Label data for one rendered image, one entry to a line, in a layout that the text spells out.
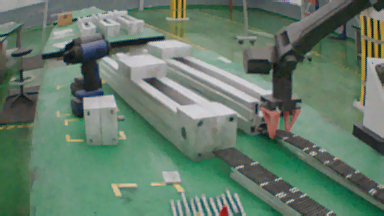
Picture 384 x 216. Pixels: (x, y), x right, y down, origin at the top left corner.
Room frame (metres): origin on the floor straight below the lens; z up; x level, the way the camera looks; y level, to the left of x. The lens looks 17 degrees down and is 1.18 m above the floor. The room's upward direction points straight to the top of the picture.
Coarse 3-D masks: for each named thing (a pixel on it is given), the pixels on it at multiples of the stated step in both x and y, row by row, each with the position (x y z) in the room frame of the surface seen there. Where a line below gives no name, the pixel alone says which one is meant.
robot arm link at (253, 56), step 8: (248, 48) 1.02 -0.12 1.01; (256, 48) 1.02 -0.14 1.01; (264, 48) 1.02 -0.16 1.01; (272, 48) 1.02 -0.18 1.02; (248, 56) 1.00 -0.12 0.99; (256, 56) 1.00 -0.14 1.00; (264, 56) 1.00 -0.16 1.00; (272, 56) 1.00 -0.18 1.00; (288, 56) 0.96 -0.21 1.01; (248, 64) 1.01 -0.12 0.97; (256, 64) 1.01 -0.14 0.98; (264, 64) 1.01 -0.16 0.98; (280, 64) 0.99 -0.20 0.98; (288, 64) 0.96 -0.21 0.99; (296, 64) 0.96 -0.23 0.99; (248, 72) 1.02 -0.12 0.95; (256, 72) 1.02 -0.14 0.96; (264, 72) 1.02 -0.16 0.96
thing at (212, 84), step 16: (176, 64) 1.52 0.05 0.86; (192, 64) 1.57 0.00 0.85; (208, 64) 1.52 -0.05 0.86; (176, 80) 1.52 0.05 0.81; (192, 80) 1.40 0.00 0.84; (208, 80) 1.31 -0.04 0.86; (224, 80) 1.37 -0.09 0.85; (240, 80) 1.31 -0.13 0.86; (208, 96) 1.33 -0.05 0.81; (224, 96) 1.23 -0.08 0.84; (240, 96) 1.15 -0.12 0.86; (256, 96) 1.21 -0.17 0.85; (240, 112) 1.14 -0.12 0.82; (256, 112) 1.12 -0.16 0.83; (240, 128) 1.14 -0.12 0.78; (256, 128) 1.11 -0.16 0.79
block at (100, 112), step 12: (96, 96) 1.10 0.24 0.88; (108, 96) 1.10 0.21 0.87; (84, 108) 1.00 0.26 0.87; (96, 108) 1.01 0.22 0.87; (108, 108) 1.01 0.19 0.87; (96, 120) 1.01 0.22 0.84; (108, 120) 1.01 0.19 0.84; (120, 120) 1.07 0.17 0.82; (96, 132) 1.00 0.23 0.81; (108, 132) 1.01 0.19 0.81; (96, 144) 1.00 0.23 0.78; (108, 144) 1.01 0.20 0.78
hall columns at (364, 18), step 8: (176, 0) 11.32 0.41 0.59; (184, 0) 11.38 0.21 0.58; (176, 8) 11.32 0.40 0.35; (184, 8) 11.38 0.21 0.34; (176, 16) 11.32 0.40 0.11; (184, 16) 11.38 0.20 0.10; (360, 16) 3.97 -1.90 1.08; (368, 16) 3.99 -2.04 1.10; (376, 16) 3.72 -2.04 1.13; (368, 24) 3.82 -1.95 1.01; (376, 24) 3.69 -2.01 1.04; (368, 32) 3.83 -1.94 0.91; (376, 32) 3.69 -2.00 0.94; (368, 40) 3.83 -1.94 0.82; (376, 40) 3.69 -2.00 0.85; (368, 48) 3.84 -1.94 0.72; (376, 48) 3.69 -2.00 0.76; (368, 56) 3.84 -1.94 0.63; (376, 56) 3.69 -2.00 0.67
